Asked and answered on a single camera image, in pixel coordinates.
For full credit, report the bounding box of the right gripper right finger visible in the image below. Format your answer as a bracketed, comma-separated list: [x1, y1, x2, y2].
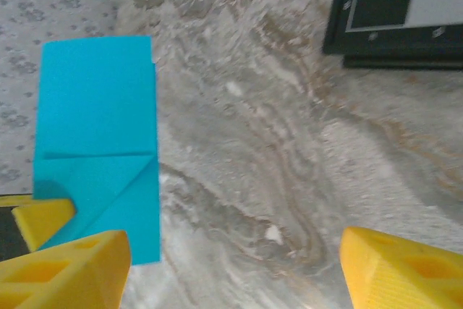
[339, 227, 463, 309]

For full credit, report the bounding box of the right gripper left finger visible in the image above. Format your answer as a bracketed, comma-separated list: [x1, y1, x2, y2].
[0, 229, 130, 309]

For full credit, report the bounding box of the blue cloth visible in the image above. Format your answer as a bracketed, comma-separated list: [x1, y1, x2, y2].
[32, 35, 161, 266]

